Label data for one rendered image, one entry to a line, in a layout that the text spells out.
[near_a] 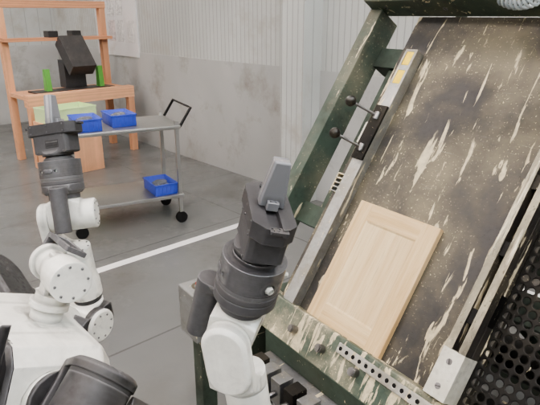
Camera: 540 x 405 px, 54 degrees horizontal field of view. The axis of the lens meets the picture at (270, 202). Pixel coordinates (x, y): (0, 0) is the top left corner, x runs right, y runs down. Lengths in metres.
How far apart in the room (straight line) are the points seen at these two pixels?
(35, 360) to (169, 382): 2.16
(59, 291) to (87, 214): 0.34
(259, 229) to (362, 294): 1.07
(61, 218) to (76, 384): 0.49
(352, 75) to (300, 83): 3.06
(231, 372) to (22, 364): 0.29
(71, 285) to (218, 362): 0.28
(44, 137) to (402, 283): 1.02
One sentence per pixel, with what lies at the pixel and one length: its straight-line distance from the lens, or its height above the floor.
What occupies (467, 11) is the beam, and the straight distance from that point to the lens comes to 1.93.
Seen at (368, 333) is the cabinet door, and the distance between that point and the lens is 1.62.
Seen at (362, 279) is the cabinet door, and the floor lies 1.04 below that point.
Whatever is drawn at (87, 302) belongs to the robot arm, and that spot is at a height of 1.18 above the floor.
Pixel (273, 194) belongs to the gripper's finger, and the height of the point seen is 1.60.
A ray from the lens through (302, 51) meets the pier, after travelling 5.06.
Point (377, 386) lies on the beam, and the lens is 1.54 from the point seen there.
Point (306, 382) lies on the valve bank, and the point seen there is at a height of 0.74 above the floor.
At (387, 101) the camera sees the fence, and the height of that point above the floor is 1.53.
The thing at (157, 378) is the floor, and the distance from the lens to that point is 3.00.
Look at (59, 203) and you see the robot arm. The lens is 1.17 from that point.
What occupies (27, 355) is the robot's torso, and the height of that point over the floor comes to 1.36.
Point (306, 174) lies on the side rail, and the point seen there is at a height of 1.24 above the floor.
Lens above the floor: 1.80
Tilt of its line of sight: 19 degrees down
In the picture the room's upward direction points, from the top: straight up
